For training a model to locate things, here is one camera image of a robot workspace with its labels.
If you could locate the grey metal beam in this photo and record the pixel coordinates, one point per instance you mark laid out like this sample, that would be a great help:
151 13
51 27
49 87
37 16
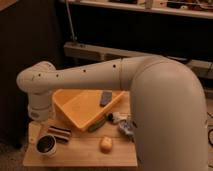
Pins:
202 69

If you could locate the grey sponge in tray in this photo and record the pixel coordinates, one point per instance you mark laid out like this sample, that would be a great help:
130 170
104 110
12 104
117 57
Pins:
106 97

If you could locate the white shelf with clutter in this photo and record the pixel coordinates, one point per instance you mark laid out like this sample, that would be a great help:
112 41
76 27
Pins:
146 6

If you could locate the metal vertical pole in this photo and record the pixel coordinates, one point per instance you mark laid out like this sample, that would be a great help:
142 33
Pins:
73 37

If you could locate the yellow plastic tray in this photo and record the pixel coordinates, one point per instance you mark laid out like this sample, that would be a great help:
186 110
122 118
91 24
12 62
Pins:
81 108

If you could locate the blue grey towel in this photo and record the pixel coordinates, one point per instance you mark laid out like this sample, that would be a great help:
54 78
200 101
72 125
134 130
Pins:
125 126

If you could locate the green cucumber toy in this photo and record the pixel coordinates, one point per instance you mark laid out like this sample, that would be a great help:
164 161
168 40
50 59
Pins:
96 126

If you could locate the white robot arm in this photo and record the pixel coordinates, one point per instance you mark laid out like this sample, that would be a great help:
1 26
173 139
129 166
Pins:
167 102

